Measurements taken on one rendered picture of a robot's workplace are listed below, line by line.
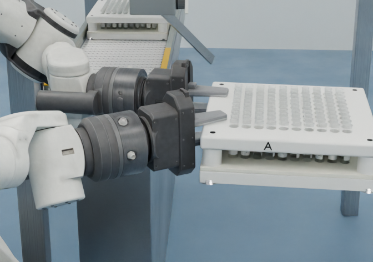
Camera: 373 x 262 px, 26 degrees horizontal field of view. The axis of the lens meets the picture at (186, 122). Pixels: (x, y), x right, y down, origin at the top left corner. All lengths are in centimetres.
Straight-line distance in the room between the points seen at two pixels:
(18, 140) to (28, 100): 89
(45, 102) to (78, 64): 8
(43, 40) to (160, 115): 50
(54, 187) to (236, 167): 25
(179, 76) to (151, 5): 61
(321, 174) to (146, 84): 32
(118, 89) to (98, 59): 100
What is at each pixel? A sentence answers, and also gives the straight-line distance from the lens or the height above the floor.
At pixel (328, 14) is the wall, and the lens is 543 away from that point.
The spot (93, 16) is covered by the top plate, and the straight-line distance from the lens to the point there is 245.
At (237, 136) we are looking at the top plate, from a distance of 110.
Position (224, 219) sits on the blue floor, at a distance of 313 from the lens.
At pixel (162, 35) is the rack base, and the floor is 83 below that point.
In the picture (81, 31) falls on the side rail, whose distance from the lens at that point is 243.
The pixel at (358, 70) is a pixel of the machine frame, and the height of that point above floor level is 59.
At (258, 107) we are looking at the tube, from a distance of 119.
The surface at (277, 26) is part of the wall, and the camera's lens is 542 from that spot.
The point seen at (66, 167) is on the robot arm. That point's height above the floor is 102.
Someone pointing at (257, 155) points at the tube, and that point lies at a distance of 115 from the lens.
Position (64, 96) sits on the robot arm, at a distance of 127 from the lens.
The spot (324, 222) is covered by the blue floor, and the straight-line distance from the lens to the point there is 315.
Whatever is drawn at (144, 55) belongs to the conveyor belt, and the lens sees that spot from 229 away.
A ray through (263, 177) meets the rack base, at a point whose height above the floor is 98.
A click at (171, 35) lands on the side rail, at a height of 85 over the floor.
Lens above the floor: 144
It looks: 21 degrees down
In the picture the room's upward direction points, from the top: straight up
